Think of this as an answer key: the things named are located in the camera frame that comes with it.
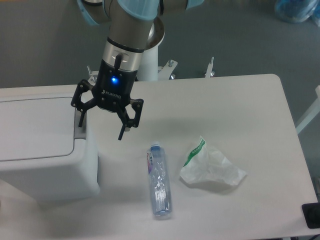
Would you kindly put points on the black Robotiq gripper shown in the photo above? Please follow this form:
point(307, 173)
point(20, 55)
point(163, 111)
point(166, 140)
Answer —
point(113, 87)

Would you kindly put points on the white push-top trash can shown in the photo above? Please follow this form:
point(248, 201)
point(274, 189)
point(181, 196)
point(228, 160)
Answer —
point(43, 151)

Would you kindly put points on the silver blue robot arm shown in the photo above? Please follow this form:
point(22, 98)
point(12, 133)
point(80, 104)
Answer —
point(130, 24)

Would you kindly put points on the crushed clear plastic bottle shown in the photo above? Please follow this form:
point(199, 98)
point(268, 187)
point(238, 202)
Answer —
point(159, 182)

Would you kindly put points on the levelling foot bolt right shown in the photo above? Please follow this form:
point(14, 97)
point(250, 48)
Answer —
point(209, 71)

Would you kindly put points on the crumpled white plastic bag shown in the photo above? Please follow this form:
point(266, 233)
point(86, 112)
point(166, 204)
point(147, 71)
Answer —
point(206, 163)

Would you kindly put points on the blue plastic bag on floor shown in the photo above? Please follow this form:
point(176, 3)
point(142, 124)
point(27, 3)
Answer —
point(298, 11)

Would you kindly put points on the black device at table edge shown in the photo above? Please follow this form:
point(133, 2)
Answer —
point(311, 212)

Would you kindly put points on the white frame leg at right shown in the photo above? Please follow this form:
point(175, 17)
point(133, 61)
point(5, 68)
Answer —
point(310, 113)

